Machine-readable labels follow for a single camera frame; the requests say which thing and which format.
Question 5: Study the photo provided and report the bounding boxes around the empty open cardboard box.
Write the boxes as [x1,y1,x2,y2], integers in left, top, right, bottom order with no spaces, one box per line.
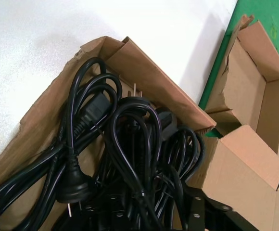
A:
[203,13,279,157]

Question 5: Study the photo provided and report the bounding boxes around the open cardboard box holding cords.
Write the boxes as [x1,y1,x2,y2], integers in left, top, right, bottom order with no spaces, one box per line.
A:
[0,36,279,231]

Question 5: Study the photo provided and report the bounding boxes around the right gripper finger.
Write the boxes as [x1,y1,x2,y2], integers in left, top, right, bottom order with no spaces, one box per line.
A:
[182,185,241,231]

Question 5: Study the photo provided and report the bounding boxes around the black power cord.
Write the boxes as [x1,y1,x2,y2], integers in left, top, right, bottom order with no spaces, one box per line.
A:
[104,83,187,231]
[153,107,206,217]
[0,57,121,231]

